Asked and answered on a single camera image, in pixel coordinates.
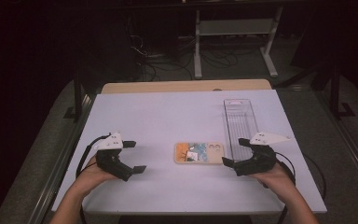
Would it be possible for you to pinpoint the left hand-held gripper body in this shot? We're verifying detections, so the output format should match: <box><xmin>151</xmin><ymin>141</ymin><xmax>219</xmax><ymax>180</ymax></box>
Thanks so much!
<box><xmin>93</xmin><ymin>132</ymin><xmax>134</xmax><ymax>183</ymax></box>

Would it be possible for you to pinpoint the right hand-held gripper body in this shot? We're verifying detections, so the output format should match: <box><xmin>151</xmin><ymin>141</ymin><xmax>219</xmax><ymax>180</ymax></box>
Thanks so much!
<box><xmin>234</xmin><ymin>131</ymin><xmax>293</xmax><ymax>177</ymax></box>

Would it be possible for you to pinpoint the clear plastic tray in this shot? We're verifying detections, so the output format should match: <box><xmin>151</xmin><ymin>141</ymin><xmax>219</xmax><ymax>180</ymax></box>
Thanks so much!
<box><xmin>223</xmin><ymin>98</ymin><xmax>260</xmax><ymax>161</ymax></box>

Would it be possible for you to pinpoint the beige painted phone case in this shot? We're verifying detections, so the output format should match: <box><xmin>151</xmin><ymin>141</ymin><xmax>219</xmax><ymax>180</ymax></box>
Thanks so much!
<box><xmin>173</xmin><ymin>142</ymin><xmax>226</xmax><ymax>165</ymax></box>

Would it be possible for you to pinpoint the person's left hand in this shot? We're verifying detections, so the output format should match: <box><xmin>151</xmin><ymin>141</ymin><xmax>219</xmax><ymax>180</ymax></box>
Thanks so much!
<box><xmin>71</xmin><ymin>155</ymin><xmax>119</xmax><ymax>200</ymax></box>

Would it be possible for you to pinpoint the person's right hand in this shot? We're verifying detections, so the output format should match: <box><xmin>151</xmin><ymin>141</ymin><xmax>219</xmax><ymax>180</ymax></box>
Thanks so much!
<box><xmin>248</xmin><ymin>161</ymin><xmax>296</xmax><ymax>203</ymax></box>

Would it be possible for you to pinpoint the black metal stand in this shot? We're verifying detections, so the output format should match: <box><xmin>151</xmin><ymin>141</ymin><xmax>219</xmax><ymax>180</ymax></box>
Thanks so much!
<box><xmin>329</xmin><ymin>59</ymin><xmax>357</xmax><ymax>120</ymax></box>
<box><xmin>62</xmin><ymin>69</ymin><xmax>91</xmax><ymax>123</ymax></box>

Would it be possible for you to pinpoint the wooden table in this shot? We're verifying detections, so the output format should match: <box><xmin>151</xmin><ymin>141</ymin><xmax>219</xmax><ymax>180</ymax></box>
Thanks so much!
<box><xmin>101</xmin><ymin>78</ymin><xmax>273</xmax><ymax>95</ymax></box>

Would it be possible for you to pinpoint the white metal stand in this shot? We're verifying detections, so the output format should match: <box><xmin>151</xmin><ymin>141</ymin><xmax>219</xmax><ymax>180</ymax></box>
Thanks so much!
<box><xmin>193</xmin><ymin>6</ymin><xmax>284</xmax><ymax>79</ymax></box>

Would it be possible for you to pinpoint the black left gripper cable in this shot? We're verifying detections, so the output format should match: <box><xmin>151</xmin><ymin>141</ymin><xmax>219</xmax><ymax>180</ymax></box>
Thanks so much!
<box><xmin>75</xmin><ymin>133</ymin><xmax>111</xmax><ymax>180</ymax></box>

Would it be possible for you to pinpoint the grey metal rail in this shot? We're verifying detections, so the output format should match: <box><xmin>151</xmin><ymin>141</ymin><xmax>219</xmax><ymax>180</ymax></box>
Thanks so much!
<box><xmin>319</xmin><ymin>91</ymin><xmax>358</xmax><ymax>190</ymax></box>
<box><xmin>27</xmin><ymin>92</ymin><xmax>96</xmax><ymax>224</ymax></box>

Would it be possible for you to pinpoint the tangle of floor cables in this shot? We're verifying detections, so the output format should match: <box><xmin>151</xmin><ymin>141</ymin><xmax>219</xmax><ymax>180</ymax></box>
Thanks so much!
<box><xmin>129</xmin><ymin>31</ymin><xmax>253</xmax><ymax>82</ymax></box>

